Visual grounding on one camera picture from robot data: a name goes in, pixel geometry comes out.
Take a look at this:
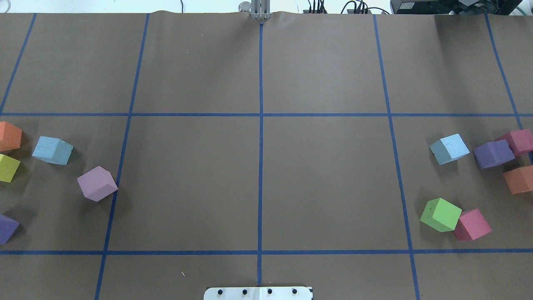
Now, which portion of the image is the black monitor base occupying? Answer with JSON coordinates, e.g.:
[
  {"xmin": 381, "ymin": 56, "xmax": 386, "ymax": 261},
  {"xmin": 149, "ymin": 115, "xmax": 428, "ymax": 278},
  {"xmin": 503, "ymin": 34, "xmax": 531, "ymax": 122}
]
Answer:
[{"xmin": 390, "ymin": 0, "xmax": 522, "ymax": 15}]

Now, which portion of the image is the orange block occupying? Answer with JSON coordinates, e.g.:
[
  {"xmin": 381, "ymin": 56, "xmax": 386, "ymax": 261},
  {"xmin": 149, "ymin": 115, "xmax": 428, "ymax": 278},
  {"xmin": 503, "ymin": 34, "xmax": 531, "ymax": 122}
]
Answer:
[
  {"xmin": 0, "ymin": 121, "xmax": 23, "ymax": 152},
  {"xmin": 503, "ymin": 165, "xmax": 533, "ymax": 195}
]

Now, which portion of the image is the orange block right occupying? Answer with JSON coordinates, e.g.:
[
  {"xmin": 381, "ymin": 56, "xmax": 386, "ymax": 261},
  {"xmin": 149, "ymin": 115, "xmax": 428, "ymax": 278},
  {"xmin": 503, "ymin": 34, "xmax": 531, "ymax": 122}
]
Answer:
[{"xmin": 503, "ymin": 165, "xmax": 533, "ymax": 195}]

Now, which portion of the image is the silver metal clamp bracket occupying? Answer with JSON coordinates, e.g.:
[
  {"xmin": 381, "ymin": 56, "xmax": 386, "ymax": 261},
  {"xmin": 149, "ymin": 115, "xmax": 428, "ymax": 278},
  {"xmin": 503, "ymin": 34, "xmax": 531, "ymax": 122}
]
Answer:
[{"xmin": 238, "ymin": 0, "xmax": 271, "ymax": 20}]

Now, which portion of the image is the orange block left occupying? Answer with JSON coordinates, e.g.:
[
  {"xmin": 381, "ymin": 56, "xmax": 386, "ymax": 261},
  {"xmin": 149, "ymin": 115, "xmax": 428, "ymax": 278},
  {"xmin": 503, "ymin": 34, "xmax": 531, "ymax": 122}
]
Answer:
[{"xmin": 0, "ymin": 121, "xmax": 23, "ymax": 152}]

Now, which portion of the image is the purple block right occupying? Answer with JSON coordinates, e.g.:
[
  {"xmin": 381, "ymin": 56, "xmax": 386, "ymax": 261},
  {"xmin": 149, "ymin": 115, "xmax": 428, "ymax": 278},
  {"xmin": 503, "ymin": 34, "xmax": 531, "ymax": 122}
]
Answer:
[{"xmin": 473, "ymin": 139, "xmax": 515, "ymax": 169}]

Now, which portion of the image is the purple block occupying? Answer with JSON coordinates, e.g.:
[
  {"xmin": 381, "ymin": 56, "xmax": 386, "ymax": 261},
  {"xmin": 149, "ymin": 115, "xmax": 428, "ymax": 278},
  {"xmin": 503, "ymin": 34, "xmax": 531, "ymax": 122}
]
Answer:
[
  {"xmin": 473, "ymin": 139, "xmax": 515, "ymax": 169},
  {"xmin": 0, "ymin": 215, "xmax": 20, "ymax": 245}
]

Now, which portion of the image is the light blue block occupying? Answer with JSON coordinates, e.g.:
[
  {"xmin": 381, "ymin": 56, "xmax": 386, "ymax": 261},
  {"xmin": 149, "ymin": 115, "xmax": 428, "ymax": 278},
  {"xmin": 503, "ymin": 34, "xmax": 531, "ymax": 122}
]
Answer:
[
  {"xmin": 429, "ymin": 133, "xmax": 470, "ymax": 165},
  {"xmin": 32, "ymin": 135, "xmax": 74, "ymax": 165}
]

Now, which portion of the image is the green block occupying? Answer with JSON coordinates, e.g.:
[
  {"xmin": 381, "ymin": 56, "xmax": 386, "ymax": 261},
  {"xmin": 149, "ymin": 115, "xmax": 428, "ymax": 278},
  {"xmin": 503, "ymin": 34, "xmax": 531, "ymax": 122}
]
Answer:
[{"xmin": 420, "ymin": 198, "xmax": 462, "ymax": 232}]

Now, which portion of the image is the brown paper table mat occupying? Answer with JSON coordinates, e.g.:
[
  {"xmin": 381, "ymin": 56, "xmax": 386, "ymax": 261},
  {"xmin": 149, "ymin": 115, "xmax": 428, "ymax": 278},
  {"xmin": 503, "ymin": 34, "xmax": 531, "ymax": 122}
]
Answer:
[{"xmin": 1, "ymin": 11, "xmax": 532, "ymax": 300}]

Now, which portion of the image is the red block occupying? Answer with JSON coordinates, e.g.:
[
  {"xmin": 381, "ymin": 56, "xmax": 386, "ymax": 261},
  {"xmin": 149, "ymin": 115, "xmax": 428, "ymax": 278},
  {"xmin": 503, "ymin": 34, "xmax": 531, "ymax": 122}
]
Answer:
[
  {"xmin": 453, "ymin": 209, "xmax": 492, "ymax": 241},
  {"xmin": 495, "ymin": 129, "xmax": 533, "ymax": 157}
]

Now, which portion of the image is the black cable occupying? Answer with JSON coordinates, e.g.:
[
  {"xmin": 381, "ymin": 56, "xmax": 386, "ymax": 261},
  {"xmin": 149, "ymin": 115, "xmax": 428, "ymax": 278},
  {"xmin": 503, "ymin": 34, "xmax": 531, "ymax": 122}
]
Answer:
[{"xmin": 341, "ymin": 0, "xmax": 391, "ymax": 15}]

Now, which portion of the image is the yellow block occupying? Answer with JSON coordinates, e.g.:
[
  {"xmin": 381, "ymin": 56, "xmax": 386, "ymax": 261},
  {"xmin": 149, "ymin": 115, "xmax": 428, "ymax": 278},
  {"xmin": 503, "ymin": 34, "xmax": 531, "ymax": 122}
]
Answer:
[{"xmin": 0, "ymin": 154, "xmax": 21, "ymax": 183}]

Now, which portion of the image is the purple block left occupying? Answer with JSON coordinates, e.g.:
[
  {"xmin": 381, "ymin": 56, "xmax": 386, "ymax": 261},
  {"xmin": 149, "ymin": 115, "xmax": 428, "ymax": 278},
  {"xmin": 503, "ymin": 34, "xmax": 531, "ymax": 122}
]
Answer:
[{"xmin": 0, "ymin": 215, "xmax": 20, "ymax": 245}]

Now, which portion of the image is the red block lower right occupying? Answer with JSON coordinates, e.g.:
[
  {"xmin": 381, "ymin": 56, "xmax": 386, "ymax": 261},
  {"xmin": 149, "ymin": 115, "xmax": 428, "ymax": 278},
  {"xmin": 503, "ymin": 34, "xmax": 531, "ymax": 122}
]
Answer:
[{"xmin": 453, "ymin": 209, "xmax": 492, "ymax": 241}]

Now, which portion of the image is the red block upper right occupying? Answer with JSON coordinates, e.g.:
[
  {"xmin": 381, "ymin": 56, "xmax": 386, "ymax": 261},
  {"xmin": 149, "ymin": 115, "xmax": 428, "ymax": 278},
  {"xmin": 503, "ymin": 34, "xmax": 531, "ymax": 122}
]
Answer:
[{"xmin": 495, "ymin": 129, "xmax": 533, "ymax": 157}]

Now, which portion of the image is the white metal base plate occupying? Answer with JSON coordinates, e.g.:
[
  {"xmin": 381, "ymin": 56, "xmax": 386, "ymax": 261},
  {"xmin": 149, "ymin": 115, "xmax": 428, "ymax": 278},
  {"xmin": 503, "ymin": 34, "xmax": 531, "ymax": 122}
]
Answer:
[{"xmin": 203, "ymin": 286, "xmax": 314, "ymax": 300}]

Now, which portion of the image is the pink lilac block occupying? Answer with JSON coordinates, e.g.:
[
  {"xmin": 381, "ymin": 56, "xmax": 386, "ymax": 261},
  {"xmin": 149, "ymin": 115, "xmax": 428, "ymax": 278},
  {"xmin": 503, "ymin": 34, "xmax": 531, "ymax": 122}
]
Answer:
[{"xmin": 77, "ymin": 166, "xmax": 118, "ymax": 202}]

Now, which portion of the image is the grey USB hub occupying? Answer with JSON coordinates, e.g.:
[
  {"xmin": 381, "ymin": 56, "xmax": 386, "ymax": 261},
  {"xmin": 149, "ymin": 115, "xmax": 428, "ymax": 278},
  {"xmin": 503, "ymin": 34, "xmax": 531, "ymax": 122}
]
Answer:
[{"xmin": 302, "ymin": 8, "xmax": 373, "ymax": 15}]

